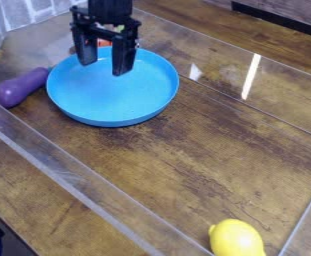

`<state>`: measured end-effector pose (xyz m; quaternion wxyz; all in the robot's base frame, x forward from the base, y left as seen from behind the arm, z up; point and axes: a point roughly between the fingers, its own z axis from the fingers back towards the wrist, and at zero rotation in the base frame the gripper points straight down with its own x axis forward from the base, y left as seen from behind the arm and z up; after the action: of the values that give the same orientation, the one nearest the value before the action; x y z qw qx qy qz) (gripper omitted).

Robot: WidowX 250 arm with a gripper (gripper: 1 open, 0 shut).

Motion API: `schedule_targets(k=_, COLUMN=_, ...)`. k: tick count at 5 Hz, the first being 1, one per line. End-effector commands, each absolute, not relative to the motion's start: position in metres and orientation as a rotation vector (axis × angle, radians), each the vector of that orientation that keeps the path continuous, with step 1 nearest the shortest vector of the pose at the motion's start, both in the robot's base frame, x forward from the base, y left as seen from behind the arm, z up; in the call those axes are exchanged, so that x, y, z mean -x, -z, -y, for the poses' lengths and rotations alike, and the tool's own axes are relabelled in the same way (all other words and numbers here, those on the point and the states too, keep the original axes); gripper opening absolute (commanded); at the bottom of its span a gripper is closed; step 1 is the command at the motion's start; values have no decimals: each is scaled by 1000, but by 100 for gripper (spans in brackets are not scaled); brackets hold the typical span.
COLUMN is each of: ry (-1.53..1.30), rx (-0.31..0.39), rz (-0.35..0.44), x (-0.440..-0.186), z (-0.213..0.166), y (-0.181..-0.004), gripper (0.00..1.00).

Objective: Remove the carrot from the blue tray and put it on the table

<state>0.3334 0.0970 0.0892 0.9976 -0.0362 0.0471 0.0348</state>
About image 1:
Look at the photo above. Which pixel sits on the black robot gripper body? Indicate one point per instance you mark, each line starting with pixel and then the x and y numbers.
pixel 105 19

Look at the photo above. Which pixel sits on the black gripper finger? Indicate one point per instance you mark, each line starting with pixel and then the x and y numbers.
pixel 86 46
pixel 123 55

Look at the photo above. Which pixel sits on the blue round plastic tray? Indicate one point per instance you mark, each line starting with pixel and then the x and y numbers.
pixel 103 100

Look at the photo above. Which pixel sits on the orange toy carrot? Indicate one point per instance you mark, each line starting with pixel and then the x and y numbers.
pixel 103 43

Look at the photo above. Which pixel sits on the purple toy eggplant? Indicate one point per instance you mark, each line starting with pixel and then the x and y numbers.
pixel 16 88

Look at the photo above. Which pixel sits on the black baseboard strip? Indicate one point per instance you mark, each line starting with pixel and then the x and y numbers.
pixel 272 17

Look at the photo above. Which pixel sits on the clear acrylic barrier panel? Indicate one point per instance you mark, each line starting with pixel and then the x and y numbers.
pixel 213 159

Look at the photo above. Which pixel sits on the yellow toy lemon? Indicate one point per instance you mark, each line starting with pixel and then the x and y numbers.
pixel 234 238

